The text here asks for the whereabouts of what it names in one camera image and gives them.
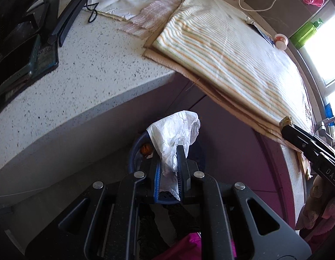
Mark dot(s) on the blue trash bin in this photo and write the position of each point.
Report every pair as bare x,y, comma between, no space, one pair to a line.
134,151

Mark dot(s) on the white tissue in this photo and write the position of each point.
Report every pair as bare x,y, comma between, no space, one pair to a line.
172,135

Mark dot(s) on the person's right hand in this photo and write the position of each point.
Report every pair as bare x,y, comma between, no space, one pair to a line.
316,203

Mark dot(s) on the window frame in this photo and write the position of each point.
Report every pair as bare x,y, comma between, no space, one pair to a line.
319,67

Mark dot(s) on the white cloth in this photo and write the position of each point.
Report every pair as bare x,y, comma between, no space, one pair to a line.
124,1

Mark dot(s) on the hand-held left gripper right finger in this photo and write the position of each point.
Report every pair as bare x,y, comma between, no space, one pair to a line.
181,173

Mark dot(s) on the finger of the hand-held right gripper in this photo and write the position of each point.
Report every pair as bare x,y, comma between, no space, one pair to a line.
305,135
294,140

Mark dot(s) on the blue plastic item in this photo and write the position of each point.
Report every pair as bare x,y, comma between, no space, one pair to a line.
327,113

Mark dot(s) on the tan towel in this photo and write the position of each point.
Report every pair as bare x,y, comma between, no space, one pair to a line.
232,108

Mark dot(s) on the orange peel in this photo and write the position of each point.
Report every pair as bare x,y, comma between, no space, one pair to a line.
146,150

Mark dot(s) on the person's pink clothing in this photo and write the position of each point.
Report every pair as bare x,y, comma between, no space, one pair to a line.
183,249

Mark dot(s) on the green plastic bottle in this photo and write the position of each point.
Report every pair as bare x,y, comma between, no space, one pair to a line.
305,33

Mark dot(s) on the person's right forearm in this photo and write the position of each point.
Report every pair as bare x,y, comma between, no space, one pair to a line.
324,230

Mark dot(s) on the pinkish woven cloth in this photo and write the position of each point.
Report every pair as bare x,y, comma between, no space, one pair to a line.
151,19

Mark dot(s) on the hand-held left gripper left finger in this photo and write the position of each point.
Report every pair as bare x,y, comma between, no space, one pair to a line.
157,176

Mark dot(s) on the metal faucet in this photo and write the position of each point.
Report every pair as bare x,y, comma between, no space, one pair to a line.
324,126

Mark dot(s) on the flattened toothpaste tube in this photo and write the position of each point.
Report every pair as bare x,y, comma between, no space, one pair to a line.
262,32

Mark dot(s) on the small white red cup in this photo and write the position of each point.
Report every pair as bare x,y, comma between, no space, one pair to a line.
281,41

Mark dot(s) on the black stove bar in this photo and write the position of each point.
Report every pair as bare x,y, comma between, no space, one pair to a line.
69,16

